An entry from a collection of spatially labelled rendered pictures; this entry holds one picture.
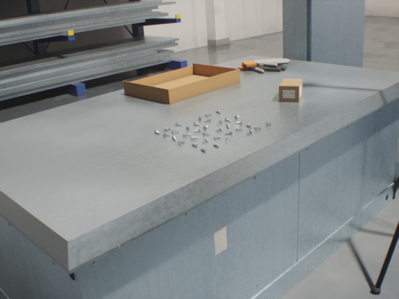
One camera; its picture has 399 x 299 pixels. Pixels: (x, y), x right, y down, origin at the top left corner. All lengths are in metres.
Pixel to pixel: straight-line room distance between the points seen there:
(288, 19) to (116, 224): 2.04
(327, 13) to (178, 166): 1.89
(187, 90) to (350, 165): 0.72
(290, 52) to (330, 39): 0.28
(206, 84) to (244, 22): 6.24
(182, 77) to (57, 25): 2.93
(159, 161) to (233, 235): 0.33
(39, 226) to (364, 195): 1.48
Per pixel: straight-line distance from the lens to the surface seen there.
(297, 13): 2.75
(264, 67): 2.25
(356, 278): 1.87
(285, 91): 1.71
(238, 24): 7.98
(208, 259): 1.32
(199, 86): 1.86
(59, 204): 1.09
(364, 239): 2.10
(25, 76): 4.81
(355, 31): 3.18
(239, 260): 1.44
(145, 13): 5.46
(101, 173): 1.21
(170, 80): 2.15
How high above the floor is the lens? 1.12
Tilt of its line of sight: 21 degrees down
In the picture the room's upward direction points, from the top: 4 degrees counter-clockwise
